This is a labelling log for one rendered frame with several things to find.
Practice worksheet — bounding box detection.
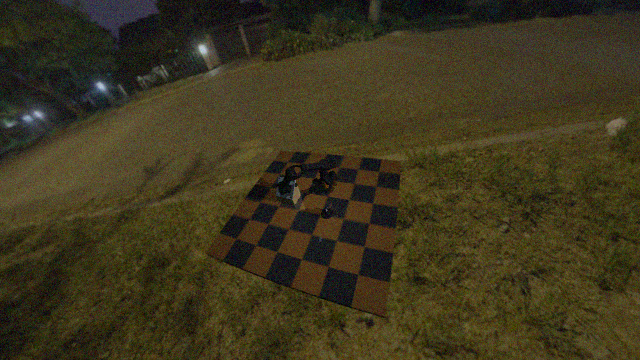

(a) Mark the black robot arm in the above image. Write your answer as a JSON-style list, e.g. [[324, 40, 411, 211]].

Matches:
[[277, 159, 337, 195]]

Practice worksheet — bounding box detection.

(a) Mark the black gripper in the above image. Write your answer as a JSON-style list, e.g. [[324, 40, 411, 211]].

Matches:
[[312, 171, 337, 187]]

